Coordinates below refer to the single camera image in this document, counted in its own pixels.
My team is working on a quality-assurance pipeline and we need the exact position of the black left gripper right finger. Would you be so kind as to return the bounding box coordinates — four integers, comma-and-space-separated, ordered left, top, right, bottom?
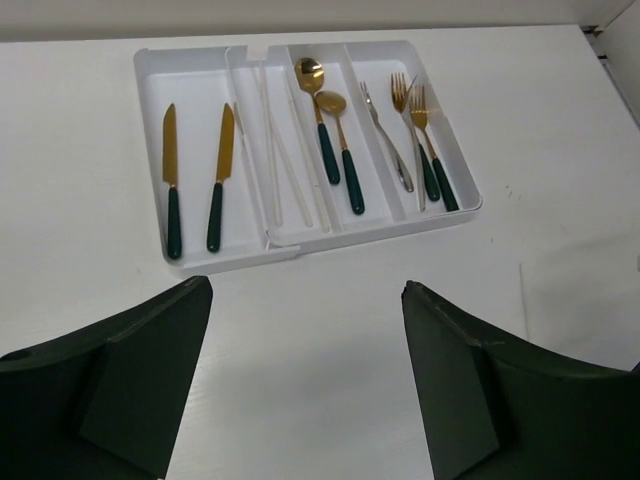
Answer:
401, 281, 639, 479

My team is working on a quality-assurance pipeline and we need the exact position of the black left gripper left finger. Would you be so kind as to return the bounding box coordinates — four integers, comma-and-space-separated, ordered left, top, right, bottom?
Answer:
1, 277, 213, 479

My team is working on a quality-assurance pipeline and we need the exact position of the silver fork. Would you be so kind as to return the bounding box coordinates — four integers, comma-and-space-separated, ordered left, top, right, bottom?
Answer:
359, 81, 414, 193
403, 75, 426, 212

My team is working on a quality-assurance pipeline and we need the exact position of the gold knife green handle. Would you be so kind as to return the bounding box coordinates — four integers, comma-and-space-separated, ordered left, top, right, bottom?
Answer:
206, 103, 235, 253
162, 103, 182, 260

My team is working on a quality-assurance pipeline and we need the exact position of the gold fork green handle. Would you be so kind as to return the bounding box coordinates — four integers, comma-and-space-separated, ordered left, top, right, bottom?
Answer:
391, 72, 440, 212
409, 85, 459, 212

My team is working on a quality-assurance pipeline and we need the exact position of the gold spoon green handle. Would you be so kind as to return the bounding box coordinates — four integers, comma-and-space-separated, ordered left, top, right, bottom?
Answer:
315, 90, 365, 215
294, 57, 341, 185

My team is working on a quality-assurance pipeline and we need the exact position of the white compartment cutlery tray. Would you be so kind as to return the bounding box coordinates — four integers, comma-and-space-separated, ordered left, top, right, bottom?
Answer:
133, 40, 482, 275

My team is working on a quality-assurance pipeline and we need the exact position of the aluminium rail right side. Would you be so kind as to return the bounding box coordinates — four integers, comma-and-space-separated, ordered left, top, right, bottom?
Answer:
580, 25, 639, 126

